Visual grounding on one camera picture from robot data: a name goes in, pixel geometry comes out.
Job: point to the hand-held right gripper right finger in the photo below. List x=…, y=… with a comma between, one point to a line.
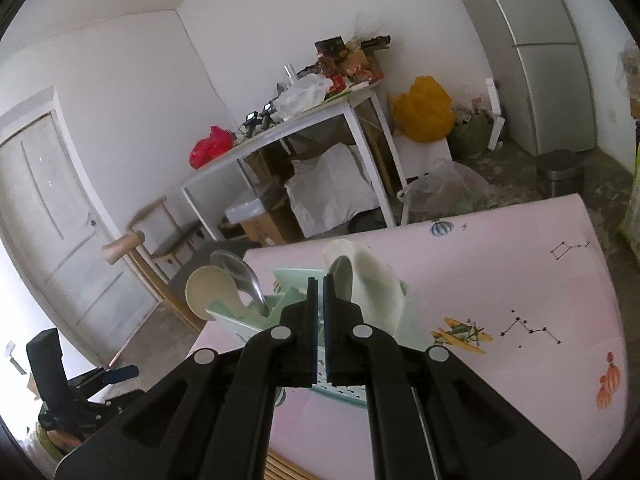
x=331, y=340

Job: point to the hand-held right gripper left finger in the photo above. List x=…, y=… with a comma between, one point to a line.
x=312, y=340

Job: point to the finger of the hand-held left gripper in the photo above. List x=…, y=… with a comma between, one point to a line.
x=122, y=373
x=120, y=404

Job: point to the green perforated utensil basket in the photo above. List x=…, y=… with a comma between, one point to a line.
x=287, y=280

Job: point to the white shell-shaped spoon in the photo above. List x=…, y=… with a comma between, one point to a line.
x=375, y=285

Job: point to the white smooth plastic spoon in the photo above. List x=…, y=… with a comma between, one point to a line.
x=207, y=290

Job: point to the wooden chair with dark seat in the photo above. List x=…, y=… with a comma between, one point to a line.
x=122, y=247

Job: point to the cardboard box with white lining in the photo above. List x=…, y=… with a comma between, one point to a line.
x=260, y=225

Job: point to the small wooden chair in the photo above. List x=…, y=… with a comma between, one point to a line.
x=170, y=245

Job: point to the white woven sack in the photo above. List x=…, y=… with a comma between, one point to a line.
x=325, y=185

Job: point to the white door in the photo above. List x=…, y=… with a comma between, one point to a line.
x=60, y=210

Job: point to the pink printed tablecloth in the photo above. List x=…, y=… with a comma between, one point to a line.
x=500, y=285

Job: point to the clear plastic bag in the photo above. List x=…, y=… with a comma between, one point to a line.
x=450, y=190

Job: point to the white table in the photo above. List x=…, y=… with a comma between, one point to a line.
x=280, y=132

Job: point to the red plastic bag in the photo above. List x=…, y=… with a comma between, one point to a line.
x=210, y=147

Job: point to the black handheld device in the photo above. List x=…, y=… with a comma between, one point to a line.
x=251, y=124
x=267, y=114

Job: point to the white plastic bag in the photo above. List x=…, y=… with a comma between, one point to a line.
x=300, y=95

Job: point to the green flat board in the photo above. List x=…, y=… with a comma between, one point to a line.
x=350, y=95

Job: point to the yellow plastic bag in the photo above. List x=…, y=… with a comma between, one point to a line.
x=422, y=110

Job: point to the green bag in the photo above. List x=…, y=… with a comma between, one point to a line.
x=470, y=135

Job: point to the clear glass bottle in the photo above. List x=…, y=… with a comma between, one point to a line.
x=290, y=75

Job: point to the brown jar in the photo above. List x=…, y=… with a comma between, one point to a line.
x=326, y=66

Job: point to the open cardboard box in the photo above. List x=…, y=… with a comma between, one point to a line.
x=367, y=62

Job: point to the white foam pieces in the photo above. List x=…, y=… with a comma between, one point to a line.
x=495, y=110

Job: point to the metal trash can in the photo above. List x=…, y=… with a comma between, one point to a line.
x=560, y=172

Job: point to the dark small box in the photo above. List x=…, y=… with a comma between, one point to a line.
x=330, y=46

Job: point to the yellow and white rice bag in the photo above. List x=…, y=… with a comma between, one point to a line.
x=632, y=210

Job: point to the silver refrigerator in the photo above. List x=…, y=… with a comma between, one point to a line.
x=545, y=85

